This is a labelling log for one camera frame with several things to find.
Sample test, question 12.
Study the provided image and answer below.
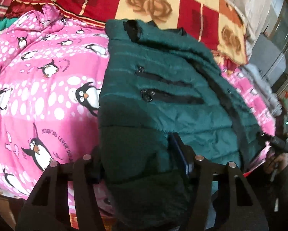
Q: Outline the red orange rose blanket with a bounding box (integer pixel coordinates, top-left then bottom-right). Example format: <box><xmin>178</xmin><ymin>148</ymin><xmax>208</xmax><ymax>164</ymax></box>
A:
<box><xmin>0</xmin><ymin>0</ymin><xmax>247</xmax><ymax>67</ymax></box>

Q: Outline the grey metal cabinet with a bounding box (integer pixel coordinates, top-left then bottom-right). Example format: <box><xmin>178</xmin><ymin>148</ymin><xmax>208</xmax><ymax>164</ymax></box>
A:
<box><xmin>249</xmin><ymin>33</ymin><xmax>286</xmax><ymax>85</ymax></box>

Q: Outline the beige curtain fabric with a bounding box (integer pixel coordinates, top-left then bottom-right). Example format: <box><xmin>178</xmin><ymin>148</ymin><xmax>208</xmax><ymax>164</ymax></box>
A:
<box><xmin>206</xmin><ymin>0</ymin><xmax>279</xmax><ymax>41</ymax></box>

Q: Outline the grey fleece garment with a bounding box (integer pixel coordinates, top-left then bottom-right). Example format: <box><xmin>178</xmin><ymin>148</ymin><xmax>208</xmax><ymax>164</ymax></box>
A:
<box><xmin>241</xmin><ymin>64</ymin><xmax>282</xmax><ymax>117</ymax></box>

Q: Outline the pink penguin print quilt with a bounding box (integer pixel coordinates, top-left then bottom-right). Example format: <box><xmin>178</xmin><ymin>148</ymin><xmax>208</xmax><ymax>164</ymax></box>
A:
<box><xmin>0</xmin><ymin>3</ymin><xmax>277</xmax><ymax>222</ymax></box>

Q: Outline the person's right hand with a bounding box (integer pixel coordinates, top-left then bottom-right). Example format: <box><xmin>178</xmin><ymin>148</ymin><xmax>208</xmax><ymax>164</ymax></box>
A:
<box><xmin>263</xmin><ymin>148</ymin><xmax>288</xmax><ymax>174</ymax></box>

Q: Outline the dark green puffer jacket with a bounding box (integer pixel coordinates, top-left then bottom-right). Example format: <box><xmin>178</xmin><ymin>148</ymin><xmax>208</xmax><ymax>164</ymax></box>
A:
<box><xmin>98</xmin><ymin>19</ymin><xmax>264</xmax><ymax>230</ymax></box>

